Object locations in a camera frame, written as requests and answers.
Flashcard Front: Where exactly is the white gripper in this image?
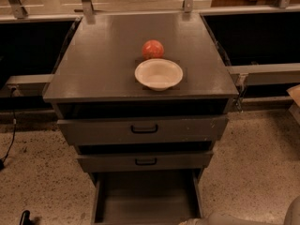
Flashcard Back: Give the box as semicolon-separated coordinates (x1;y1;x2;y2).
178;218;208;225

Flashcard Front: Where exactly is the grey bottom drawer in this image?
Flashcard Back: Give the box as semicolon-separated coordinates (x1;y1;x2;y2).
91;170;203;225

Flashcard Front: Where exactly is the grey drawer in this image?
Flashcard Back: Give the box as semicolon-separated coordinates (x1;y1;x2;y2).
78;152;213;173
58;115;228;145
91;170;203;225

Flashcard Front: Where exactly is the grey middle drawer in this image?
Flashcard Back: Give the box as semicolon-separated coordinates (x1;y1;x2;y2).
78;152;213;173

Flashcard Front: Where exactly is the grey top drawer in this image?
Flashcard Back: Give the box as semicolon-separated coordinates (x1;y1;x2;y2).
58;115;228;145

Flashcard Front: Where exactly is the dark grey drawer cabinet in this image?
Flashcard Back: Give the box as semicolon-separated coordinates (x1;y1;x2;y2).
42;12;240;186

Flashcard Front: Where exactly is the white bowl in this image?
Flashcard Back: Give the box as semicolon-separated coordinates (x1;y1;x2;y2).
134;59;183;91

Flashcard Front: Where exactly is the cardboard box at right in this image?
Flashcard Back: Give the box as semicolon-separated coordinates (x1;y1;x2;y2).
286;84;300;125

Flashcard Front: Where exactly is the red orange ball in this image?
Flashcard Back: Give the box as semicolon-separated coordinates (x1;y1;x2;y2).
142;39;164;59

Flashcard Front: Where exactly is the black object bottom left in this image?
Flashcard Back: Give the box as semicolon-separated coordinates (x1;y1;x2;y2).
19;210;31;225

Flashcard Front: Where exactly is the black cable on floor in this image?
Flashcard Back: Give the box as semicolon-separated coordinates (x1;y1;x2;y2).
0;86;18;171

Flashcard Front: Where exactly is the metal frame rail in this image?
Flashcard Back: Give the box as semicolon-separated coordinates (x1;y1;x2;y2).
0;0;300;23

